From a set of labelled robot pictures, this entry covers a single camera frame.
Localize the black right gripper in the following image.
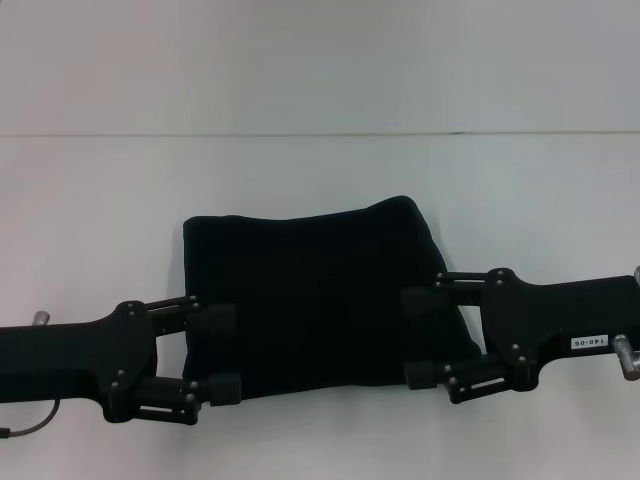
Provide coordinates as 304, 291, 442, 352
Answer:
399, 267, 640, 405

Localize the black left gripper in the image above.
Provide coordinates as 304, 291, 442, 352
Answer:
0, 295, 244, 426

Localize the black shirt with FREE print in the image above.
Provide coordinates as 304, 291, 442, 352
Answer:
180, 195, 484, 397

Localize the grey left gripper cable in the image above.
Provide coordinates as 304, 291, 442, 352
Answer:
0, 397, 61, 441

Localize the right gripper cable with connector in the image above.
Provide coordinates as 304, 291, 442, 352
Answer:
613, 333, 640, 381

